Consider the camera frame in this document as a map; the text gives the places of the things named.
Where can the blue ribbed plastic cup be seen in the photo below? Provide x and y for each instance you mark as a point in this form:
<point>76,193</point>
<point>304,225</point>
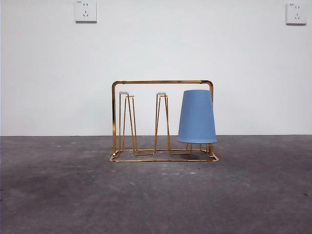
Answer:
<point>196,117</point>

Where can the white wall socket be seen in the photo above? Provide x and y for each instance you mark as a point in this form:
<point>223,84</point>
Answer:
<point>85,11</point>
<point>296,13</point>

